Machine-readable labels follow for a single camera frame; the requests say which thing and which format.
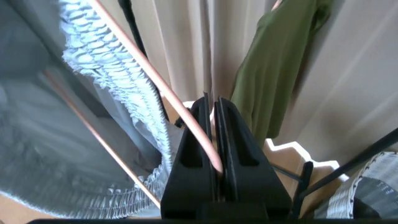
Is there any white laundry basket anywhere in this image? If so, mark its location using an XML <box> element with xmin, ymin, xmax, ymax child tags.
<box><xmin>313</xmin><ymin>151</ymin><xmax>398</xmax><ymax>218</ymax></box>

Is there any pale grey garment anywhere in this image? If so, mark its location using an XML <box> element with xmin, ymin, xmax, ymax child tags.
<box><xmin>0</xmin><ymin>0</ymin><xmax>184</xmax><ymax>218</ymax></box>

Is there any green long-sleeved shirt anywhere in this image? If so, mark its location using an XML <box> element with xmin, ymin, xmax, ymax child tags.
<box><xmin>229</xmin><ymin>0</ymin><xmax>335</xmax><ymax>147</ymax></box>

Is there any black clothes rack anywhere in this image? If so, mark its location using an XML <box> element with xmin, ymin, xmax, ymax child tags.
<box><xmin>117</xmin><ymin>0</ymin><xmax>398</xmax><ymax>218</ymax></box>

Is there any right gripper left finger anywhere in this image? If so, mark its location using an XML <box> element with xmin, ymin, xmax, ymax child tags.
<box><xmin>160</xmin><ymin>92</ymin><xmax>218</xmax><ymax>218</ymax></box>

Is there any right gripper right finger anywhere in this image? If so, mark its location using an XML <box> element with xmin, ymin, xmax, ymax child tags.
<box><xmin>214</xmin><ymin>96</ymin><xmax>292</xmax><ymax>218</ymax></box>

